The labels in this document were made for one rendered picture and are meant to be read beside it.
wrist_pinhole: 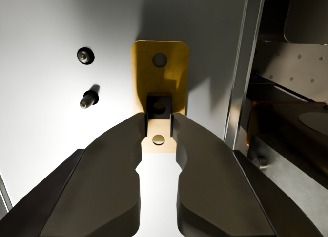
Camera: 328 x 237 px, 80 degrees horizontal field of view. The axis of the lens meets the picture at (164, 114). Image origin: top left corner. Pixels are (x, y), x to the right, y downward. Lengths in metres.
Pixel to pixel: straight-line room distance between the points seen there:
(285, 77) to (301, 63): 0.04
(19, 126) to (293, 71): 0.51
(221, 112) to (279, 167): 0.06
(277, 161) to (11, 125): 0.21
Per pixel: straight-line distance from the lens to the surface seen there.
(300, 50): 0.54
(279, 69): 0.52
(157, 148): 0.16
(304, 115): 0.24
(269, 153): 0.19
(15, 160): 0.21
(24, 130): 0.19
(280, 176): 0.18
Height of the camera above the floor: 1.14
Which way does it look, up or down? 67 degrees down
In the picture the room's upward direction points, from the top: 177 degrees clockwise
